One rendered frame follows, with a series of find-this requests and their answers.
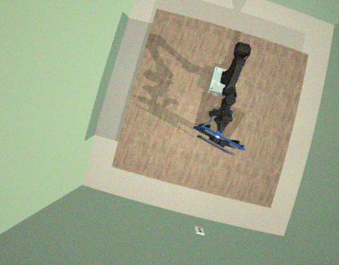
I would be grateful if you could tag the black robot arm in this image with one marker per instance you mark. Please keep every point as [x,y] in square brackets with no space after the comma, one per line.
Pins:
[231,76]

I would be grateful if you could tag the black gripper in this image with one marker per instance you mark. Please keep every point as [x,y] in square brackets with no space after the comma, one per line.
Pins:
[223,120]

